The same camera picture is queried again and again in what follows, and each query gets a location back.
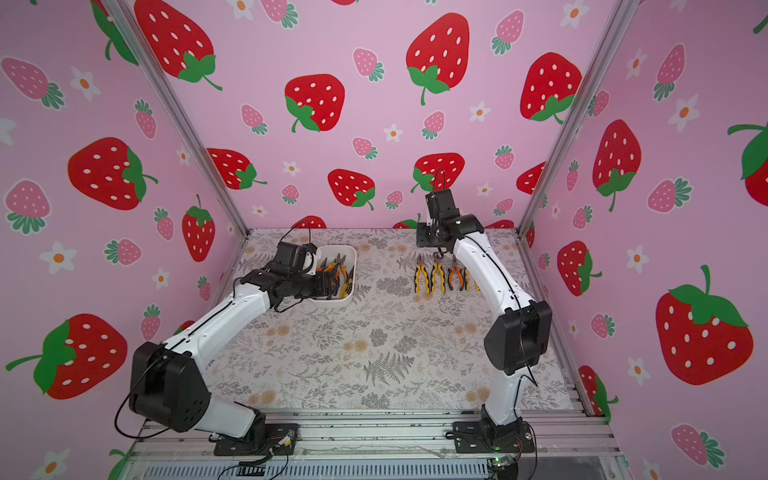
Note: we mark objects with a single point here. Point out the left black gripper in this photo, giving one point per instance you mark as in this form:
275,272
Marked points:
324,285

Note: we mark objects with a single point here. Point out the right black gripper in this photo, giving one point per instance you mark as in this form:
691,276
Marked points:
424,237

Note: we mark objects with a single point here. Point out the yellow black flat-nose pliers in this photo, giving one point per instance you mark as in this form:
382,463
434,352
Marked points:
438,277

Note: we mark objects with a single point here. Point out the white plastic storage box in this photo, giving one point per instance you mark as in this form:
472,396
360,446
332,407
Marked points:
341,261

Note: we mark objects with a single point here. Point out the yellow striped needle-nose pliers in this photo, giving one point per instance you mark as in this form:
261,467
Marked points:
422,281

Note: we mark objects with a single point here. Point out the orange black Greener pliers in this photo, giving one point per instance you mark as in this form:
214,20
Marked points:
456,279

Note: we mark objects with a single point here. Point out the yellow black combination pliers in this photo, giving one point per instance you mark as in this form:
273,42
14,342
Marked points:
471,282

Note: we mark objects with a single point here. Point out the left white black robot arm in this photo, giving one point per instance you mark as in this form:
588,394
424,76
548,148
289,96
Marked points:
167,384

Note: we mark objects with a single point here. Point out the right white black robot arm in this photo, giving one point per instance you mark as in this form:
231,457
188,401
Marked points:
520,332

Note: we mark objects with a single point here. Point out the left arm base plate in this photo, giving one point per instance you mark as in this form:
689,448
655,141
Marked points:
261,440

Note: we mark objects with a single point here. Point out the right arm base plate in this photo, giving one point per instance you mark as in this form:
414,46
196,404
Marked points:
493,437

